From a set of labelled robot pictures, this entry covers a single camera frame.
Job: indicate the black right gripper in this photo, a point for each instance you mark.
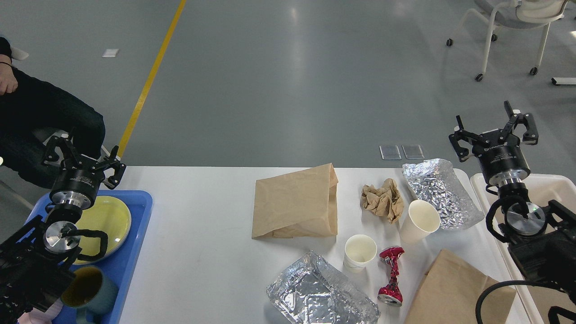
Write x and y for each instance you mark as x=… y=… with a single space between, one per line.
x=501 y=159

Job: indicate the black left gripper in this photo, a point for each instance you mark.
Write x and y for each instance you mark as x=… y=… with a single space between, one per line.
x=76 y=187

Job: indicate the yellow plastic plate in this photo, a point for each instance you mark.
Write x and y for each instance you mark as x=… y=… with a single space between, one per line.
x=110 y=215

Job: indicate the tall white paper cup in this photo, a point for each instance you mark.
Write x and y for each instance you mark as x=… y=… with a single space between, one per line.
x=422 y=220

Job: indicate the brown paper bag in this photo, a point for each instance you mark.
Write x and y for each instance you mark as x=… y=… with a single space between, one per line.
x=298 y=204
x=444 y=285

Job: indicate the pink mug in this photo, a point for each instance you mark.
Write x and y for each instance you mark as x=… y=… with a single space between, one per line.
x=36 y=316

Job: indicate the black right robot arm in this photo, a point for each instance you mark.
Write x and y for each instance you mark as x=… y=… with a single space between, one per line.
x=541 y=240

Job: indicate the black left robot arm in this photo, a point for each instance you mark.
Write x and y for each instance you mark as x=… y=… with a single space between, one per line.
x=36 y=259

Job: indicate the person's left hand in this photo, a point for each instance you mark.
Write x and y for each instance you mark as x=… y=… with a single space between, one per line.
x=8 y=82

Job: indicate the crumpled foil sheet right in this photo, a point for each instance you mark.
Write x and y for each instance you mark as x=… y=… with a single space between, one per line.
x=435 y=182

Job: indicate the person in black clothes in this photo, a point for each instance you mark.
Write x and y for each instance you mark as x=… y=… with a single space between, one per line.
x=36 y=104

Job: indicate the white chair leg right edge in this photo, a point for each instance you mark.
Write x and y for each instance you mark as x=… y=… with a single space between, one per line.
x=563 y=81

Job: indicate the floor socket plate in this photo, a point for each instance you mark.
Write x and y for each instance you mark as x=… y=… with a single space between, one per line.
x=413 y=152
x=390 y=152

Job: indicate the blue plastic tray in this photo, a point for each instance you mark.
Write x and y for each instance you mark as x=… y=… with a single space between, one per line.
x=120 y=266

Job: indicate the white office chair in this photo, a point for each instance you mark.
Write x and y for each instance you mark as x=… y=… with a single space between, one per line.
x=514 y=15

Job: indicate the yellow floor tape line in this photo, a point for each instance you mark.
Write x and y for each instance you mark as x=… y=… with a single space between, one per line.
x=137 y=110

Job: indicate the crumpled brown paper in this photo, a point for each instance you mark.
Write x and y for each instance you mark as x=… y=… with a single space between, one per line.
x=385 y=201

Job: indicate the teal mug yellow inside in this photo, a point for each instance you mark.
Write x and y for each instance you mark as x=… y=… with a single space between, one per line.
x=92 y=294

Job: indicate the crushed red can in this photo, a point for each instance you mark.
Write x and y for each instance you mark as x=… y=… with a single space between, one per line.
x=390 y=294

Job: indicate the foil tray front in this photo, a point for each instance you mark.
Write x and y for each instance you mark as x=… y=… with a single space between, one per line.
x=312 y=291

